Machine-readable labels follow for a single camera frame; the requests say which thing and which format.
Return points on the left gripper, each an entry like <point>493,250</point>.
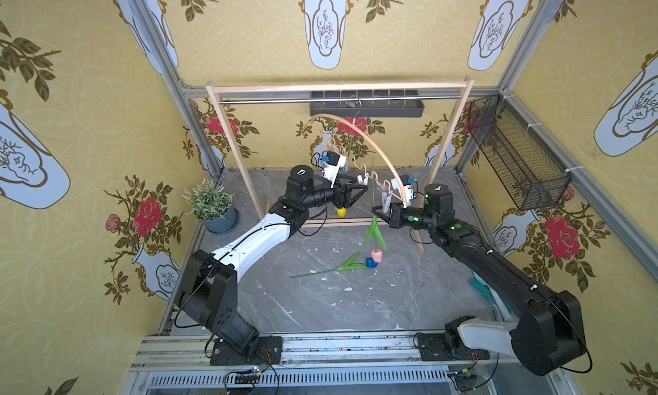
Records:
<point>347,193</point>

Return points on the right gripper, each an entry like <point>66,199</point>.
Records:
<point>393,214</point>

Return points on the white clothes peg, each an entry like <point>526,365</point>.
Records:
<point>363,179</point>

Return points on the grey clothes peg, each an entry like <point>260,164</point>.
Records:
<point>386,195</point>

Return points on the orange curved clip hanger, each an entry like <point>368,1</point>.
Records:
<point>351,137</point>

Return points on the pink tulip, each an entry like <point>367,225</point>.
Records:
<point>374,236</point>

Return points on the blue tulip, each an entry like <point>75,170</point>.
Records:
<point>353,263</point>

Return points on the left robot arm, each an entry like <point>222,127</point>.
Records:
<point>207,288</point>

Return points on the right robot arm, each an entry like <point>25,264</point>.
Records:
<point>549,331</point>

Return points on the potted green plant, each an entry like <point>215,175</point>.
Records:
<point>213,206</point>

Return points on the small circuit board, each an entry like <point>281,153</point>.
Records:
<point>248,377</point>

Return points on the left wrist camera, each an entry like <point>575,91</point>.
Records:
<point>332,163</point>

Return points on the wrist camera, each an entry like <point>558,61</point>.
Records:
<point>332,163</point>
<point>410,185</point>

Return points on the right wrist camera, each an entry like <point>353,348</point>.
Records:
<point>410,185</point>

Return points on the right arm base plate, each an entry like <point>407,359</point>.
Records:
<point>446,347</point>

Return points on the aluminium mounting rail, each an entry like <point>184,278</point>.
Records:
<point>346,358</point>

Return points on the black wire mesh basket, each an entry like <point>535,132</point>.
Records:
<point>531,173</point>

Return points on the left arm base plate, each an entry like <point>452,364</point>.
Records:
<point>266,349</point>

